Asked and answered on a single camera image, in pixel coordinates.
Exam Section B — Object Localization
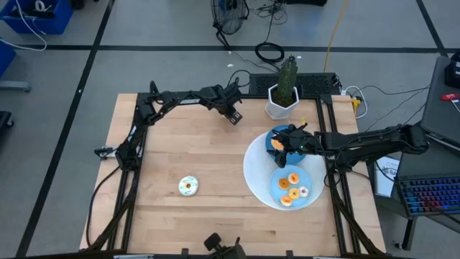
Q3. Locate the black clamp-like device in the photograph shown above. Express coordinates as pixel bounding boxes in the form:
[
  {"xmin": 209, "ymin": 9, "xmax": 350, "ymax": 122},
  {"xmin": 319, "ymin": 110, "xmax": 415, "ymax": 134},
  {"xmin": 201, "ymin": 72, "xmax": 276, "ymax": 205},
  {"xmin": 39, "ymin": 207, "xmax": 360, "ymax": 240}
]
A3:
[{"xmin": 203, "ymin": 232, "xmax": 248, "ymax": 259}]

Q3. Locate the black perforated computer case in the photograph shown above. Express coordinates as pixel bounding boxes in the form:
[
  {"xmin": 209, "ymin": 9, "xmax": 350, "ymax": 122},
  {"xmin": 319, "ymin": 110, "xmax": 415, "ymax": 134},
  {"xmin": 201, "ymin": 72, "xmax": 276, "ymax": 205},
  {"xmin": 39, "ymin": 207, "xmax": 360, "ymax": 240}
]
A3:
[{"xmin": 249, "ymin": 72, "xmax": 341, "ymax": 97}]

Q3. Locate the large white blue-swirl donut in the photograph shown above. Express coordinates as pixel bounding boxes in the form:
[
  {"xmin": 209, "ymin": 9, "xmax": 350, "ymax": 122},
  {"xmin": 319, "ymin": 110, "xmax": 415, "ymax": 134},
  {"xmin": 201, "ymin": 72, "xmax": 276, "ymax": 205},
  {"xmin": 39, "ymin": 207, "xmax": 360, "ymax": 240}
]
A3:
[{"xmin": 178, "ymin": 176, "xmax": 199, "ymax": 197}]

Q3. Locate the grey desk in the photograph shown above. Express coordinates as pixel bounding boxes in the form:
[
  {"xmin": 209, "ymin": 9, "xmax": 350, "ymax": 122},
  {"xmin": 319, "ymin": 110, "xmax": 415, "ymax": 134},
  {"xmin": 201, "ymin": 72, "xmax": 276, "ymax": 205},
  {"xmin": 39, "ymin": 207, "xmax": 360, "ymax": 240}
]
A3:
[{"xmin": 419, "ymin": 55, "xmax": 460, "ymax": 147}]

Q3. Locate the tall green cactus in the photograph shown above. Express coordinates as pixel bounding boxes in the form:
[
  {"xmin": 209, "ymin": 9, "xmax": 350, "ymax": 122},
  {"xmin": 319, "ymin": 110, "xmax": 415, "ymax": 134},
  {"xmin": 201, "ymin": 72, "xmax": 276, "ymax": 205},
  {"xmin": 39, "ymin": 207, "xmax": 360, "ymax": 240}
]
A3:
[{"xmin": 275, "ymin": 54, "xmax": 300, "ymax": 107}]

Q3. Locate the backlit rainbow keyboard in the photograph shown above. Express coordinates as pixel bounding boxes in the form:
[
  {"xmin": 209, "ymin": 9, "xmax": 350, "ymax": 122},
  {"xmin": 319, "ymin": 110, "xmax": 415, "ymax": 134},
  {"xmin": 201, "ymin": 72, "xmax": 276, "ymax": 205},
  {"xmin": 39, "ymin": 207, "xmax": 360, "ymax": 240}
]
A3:
[{"xmin": 397, "ymin": 175, "xmax": 460, "ymax": 217}]

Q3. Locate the grey metal base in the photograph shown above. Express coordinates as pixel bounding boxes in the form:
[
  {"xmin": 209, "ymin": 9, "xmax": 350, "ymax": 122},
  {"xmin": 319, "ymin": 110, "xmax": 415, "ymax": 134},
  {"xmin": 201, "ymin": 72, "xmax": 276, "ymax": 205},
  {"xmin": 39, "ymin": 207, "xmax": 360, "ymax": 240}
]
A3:
[{"xmin": 0, "ymin": 81, "xmax": 32, "ymax": 93}]

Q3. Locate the thin black cable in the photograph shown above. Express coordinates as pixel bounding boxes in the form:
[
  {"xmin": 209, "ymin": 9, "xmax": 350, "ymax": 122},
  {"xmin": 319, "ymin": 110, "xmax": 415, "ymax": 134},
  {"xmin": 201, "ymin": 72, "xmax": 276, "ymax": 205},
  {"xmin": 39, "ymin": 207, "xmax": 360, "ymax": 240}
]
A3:
[{"xmin": 359, "ymin": 84, "xmax": 431, "ymax": 99}]

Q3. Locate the black floor fan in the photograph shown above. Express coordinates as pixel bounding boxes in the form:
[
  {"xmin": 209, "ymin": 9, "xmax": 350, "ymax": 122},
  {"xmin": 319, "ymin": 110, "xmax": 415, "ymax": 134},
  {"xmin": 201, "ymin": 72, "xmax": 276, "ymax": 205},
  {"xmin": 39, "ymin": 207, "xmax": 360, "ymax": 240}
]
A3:
[{"xmin": 210, "ymin": 0, "xmax": 250, "ymax": 50}]

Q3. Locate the large white plate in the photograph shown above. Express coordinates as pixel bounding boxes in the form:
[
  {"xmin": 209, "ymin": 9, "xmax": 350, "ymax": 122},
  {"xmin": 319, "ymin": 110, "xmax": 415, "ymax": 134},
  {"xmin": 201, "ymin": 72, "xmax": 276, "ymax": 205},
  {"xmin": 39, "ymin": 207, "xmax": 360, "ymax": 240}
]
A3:
[{"xmin": 243, "ymin": 131, "xmax": 327, "ymax": 212}]

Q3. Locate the black aluminium table frame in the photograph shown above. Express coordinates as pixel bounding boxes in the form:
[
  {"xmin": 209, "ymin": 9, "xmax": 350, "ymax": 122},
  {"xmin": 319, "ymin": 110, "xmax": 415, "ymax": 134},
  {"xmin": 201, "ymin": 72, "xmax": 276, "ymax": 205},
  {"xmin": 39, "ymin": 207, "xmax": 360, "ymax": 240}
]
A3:
[{"xmin": 86, "ymin": 81, "xmax": 387, "ymax": 259}]

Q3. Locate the dark blue plate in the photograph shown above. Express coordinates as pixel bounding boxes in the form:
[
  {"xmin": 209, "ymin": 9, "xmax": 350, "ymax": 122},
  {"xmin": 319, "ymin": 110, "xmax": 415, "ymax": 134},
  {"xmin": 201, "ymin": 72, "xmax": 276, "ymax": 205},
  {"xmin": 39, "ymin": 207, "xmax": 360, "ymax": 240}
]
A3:
[{"xmin": 264, "ymin": 124, "xmax": 308, "ymax": 166}]

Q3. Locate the white hexagonal plant pot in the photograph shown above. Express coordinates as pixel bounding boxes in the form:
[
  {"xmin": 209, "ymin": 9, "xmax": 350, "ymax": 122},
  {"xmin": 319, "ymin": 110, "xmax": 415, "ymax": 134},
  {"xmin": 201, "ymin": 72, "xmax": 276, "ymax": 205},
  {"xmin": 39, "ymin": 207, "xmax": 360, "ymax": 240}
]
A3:
[{"xmin": 264, "ymin": 84, "xmax": 300, "ymax": 121}]

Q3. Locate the white looped cable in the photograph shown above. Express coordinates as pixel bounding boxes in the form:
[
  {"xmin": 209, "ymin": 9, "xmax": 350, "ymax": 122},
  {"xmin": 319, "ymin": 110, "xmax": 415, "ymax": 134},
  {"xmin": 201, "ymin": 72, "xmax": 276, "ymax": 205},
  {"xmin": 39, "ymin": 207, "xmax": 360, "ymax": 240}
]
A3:
[{"xmin": 343, "ymin": 85, "xmax": 369, "ymax": 119}]

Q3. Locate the black low desk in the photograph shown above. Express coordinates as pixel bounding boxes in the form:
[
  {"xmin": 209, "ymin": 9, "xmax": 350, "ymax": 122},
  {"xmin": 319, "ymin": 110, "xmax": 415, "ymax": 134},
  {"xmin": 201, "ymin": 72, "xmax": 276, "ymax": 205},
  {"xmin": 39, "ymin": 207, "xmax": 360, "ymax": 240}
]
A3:
[{"xmin": 373, "ymin": 129, "xmax": 460, "ymax": 251}]

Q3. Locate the black caster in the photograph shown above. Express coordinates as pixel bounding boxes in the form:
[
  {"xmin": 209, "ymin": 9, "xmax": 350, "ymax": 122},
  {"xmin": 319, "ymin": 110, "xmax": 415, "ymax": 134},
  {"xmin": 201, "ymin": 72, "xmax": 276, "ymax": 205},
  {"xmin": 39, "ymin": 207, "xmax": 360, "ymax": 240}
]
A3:
[{"xmin": 0, "ymin": 110, "xmax": 15, "ymax": 131}]

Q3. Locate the black cable tangle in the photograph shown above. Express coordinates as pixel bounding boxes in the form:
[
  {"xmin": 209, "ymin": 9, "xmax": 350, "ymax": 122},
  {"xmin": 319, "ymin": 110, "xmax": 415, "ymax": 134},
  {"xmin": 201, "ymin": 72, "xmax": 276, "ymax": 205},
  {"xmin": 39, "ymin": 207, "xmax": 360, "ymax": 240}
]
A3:
[{"xmin": 249, "ymin": 0, "xmax": 288, "ymax": 26}]

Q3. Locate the white paper sign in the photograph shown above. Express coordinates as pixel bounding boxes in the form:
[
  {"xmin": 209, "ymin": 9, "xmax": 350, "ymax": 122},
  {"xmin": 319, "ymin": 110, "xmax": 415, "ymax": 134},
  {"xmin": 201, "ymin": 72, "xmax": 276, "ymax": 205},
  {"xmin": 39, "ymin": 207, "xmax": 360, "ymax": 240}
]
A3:
[{"xmin": 373, "ymin": 156, "xmax": 400, "ymax": 198}]

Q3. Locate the coiled black cable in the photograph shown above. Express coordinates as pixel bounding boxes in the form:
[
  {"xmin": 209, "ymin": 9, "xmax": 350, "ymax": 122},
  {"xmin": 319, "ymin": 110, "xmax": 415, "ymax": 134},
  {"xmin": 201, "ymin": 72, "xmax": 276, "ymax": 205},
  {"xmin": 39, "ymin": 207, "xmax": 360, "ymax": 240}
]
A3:
[{"xmin": 254, "ymin": 42, "xmax": 285, "ymax": 65}]

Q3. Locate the large blue storage bin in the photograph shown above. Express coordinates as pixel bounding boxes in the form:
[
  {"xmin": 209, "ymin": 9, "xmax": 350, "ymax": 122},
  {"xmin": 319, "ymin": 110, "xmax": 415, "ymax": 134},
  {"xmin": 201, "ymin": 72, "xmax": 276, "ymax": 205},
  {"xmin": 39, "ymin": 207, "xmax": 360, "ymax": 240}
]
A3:
[{"xmin": 0, "ymin": 0, "xmax": 75, "ymax": 36}]

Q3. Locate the yellow cable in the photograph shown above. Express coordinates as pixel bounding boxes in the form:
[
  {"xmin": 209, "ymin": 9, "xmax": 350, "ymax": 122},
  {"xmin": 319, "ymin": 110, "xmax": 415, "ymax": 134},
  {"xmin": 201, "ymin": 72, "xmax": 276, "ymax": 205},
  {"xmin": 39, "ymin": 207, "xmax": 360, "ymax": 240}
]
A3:
[{"xmin": 323, "ymin": 0, "xmax": 350, "ymax": 73}]

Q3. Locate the light blue plate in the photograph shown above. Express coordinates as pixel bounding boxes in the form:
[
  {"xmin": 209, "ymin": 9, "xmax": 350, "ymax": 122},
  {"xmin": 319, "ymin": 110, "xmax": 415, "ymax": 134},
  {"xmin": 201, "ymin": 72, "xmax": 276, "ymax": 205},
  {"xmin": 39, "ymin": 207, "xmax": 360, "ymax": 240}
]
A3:
[{"xmin": 270, "ymin": 164, "xmax": 313, "ymax": 209}]

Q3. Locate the long white cable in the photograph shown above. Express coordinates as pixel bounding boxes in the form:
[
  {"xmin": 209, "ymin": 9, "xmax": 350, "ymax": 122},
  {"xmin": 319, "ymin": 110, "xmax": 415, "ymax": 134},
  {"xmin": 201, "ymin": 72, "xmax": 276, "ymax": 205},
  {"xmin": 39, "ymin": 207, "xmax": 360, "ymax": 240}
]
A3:
[{"xmin": 0, "ymin": 0, "xmax": 50, "ymax": 52}]

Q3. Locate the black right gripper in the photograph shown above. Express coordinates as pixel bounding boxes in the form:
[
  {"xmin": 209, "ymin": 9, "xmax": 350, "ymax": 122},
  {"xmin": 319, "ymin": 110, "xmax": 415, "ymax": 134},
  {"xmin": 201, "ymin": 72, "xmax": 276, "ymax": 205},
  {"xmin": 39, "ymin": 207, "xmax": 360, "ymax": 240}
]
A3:
[{"xmin": 266, "ymin": 124, "xmax": 323, "ymax": 169}]

